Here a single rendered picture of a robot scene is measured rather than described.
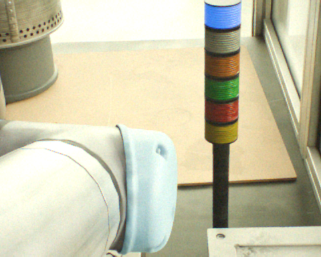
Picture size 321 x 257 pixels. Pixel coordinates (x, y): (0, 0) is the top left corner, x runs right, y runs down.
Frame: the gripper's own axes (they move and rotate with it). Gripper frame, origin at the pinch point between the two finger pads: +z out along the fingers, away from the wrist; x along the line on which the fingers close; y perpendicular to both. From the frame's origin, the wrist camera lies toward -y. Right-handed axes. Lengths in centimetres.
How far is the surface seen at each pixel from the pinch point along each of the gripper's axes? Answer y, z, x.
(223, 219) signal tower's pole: -26.3, 17.6, -10.7
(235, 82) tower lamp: -23.4, -1.2, -21.2
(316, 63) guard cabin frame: -39, 19, -42
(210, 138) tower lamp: -21.9, 6.0, -16.8
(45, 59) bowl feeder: 11, 54, -56
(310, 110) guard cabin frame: -41, 27, -38
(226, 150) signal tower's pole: -24.5, 8.0, -16.4
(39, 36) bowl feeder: 12, 44, -55
